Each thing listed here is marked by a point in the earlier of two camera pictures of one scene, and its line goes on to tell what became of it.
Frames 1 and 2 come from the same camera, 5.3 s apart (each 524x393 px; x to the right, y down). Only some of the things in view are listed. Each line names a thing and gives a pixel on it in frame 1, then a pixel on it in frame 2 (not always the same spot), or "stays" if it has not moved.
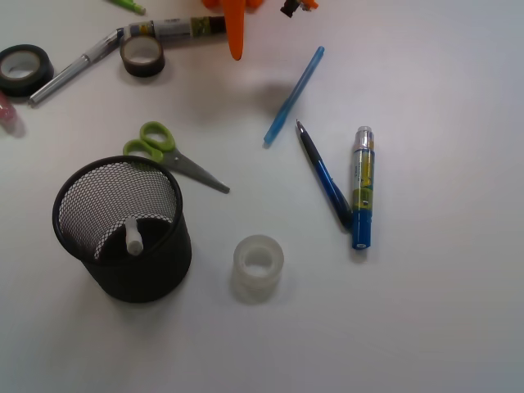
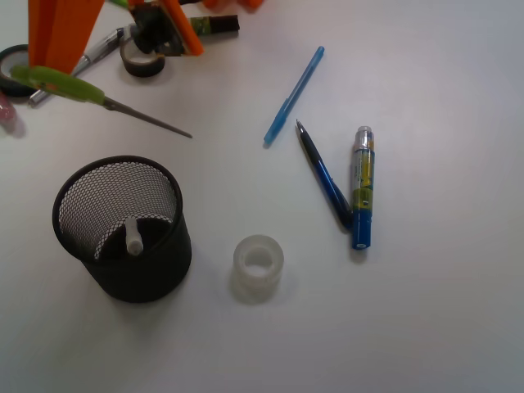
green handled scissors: (157, 142) → (71, 88)
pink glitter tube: (8, 115) stays
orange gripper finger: (235, 15) → (58, 32)
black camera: (289, 7) → (155, 30)
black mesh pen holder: (90, 212) stays
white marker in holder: (133, 240) stays
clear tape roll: (258, 264) stays
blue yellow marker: (363, 188) stays
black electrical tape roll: (30, 85) stays
